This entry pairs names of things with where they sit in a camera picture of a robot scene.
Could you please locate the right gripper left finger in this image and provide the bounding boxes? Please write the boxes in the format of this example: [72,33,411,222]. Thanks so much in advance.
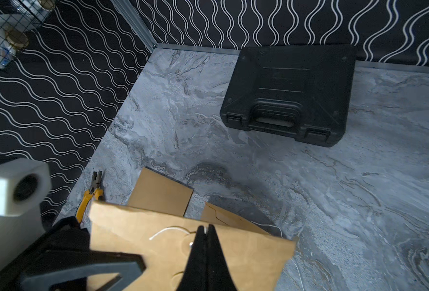
[177,226,207,291]

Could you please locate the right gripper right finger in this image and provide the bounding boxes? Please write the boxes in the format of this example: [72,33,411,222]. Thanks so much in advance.
[207,224,237,291]

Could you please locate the brown file bag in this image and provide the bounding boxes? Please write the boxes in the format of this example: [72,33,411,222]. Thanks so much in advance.
[127,167,193,217]
[89,201,296,291]
[199,202,304,291]

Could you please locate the black wire mesh basket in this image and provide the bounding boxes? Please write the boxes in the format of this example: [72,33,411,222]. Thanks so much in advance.
[0,0,59,70]

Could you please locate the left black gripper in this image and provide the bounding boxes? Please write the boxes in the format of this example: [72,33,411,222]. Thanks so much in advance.
[0,217,146,291]

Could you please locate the silver object in black basket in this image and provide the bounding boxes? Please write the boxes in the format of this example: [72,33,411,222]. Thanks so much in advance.
[0,0,55,70]

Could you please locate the black plastic tool case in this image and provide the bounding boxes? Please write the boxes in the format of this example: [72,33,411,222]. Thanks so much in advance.
[219,44,356,147]

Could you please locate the yellow handled pliers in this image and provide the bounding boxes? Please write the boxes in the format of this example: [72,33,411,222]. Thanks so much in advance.
[75,170,105,223]

